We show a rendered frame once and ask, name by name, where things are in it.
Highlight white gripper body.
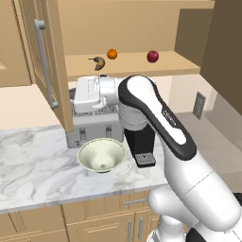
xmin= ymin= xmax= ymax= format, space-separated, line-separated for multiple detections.
xmin=73 ymin=76 xmax=106 ymax=114

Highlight brown spotted banana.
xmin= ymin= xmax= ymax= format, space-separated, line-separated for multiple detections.
xmin=88 ymin=56 xmax=107 ymax=72

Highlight pale green bowl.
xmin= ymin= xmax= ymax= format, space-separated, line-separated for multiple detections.
xmin=77 ymin=137 xmax=128 ymax=174

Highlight red apple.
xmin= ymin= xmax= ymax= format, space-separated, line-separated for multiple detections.
xmin=146 ymin=49 xmax=160 ymax=63

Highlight light wood base cabinet door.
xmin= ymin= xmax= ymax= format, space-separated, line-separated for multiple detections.
xmin=0 ymin=204 xmax=69 ymax=242
xmin=66 ymin=213 xmax=136 ymax=242
xmin=133 ymin=209 xmax=163 ymax=242

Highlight brown cabinet door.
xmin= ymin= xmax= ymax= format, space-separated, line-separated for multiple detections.
xmin=200 ymin=0 xmax=242 ymax=116

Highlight grey toaster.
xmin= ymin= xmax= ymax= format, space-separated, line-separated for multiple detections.
xmin=65 ymin=87 xmax=126 ymax=149

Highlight orange fruit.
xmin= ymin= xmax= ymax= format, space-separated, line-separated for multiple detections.
xmin=106 ymin=48 xmax=119 ymax=61

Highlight black coffee machine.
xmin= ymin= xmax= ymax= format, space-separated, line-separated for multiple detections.
xmin=123 ymin=125 xmax=158 ymax=169

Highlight light wood drawer front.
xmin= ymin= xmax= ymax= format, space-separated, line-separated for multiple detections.
xmin=120 ymin=189 xmax=151 ymax=214

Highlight grey bar door handle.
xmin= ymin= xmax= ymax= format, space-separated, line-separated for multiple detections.
xmin=33 ymin=19 xmax=61 ymax=111

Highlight light wood neighbouring wall cabinet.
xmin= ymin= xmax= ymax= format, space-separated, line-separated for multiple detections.
xmin=0 ymin=0 xmax=33 ymax=89

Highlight grey wall outlet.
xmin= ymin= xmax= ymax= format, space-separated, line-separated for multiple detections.
xmin=192 ymin=91 xmax=207 ymax=121

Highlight grey drawer handle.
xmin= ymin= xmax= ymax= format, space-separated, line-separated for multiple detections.
xmin=122 ymin=198 xmax=148 ymax=206

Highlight grey base door handle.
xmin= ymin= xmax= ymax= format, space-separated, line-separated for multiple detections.
xmin=137 ymin=216 xmax=144 ymax=241
xmin=126 ymin=217 xmax=132 ymax=242

